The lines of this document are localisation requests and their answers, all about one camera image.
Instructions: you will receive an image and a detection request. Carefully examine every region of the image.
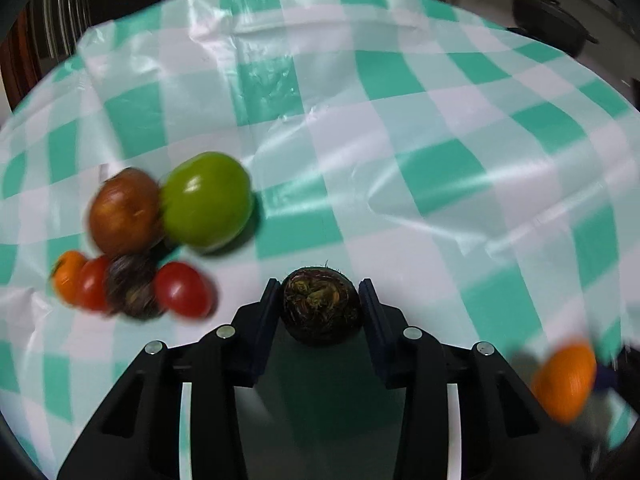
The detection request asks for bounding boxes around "green tomato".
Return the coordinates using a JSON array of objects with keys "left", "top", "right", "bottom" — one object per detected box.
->
[{"left": 161, "top": 151, "right": 254, "bottom": 251}]

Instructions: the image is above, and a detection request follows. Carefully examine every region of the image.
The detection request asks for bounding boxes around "brown onion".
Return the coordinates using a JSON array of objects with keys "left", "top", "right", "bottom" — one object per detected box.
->
[{"left": 88, "top": 168, "right": 165, "bottom": 257}]

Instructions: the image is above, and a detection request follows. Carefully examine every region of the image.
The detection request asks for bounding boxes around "red tomato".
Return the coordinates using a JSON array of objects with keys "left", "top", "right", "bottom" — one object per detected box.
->
[
  {"left": 154, "top": 261, "right": 213, "bottom": 317},
  {"left": 76, "top": 256, "right": 112, "bottom": 312}
]

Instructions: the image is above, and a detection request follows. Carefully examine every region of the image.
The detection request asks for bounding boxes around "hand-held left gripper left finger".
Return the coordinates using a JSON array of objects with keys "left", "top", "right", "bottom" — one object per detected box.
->
[{"left": 56, "top": 278, "right": 283, "bottom": 480}]

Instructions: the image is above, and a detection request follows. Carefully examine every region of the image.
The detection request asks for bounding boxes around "dark brown water chestnut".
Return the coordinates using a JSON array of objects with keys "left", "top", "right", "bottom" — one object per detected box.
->
[
  {"left": 104, "top": 254, "right": 163, "bottom": 320},
  {"left": 281, "top": 266, "right": 363, "bottom": 347}
]

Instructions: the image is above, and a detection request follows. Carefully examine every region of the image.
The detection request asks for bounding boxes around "orange persimmon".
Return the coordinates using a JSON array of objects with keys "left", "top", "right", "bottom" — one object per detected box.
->
[{"left": 531, "top": 342, "right": 598, "bottom": 423}]

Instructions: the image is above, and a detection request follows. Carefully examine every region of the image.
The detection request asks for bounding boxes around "green white checked tablecloth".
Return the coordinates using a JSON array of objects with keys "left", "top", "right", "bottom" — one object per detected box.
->
[{"left": 0, "top": 0, "right": 640, "bottom": 480}]

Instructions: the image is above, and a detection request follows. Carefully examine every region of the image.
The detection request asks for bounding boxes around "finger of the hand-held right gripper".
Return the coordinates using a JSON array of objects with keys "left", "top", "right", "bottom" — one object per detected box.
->
[{"left": 589, "top": 332, "right": 625, "bottom": 395}]

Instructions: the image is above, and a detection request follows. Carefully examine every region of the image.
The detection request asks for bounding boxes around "dark wooden chair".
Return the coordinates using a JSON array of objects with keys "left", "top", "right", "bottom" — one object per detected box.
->
[{"left": 0, "top": 0, "right": 201, "bottom": 111}]

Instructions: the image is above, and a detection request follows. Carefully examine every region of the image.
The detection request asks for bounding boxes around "small orange tomato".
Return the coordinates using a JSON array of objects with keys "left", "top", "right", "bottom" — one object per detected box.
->
[{"left": 51, "top": 251, "right": 87, "bottom": 306}]

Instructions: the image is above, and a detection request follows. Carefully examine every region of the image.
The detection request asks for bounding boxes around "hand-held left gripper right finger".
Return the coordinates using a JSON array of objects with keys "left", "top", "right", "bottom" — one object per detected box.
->
[{"left": 357, "top": 278, "right": 586, "bottom": 480}]

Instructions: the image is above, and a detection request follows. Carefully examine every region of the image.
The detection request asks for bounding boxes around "black cast iron pot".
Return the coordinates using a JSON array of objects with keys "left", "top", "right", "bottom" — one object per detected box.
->
[{"left": 501, "top": 0, "right": 600, "bottom": 58}]

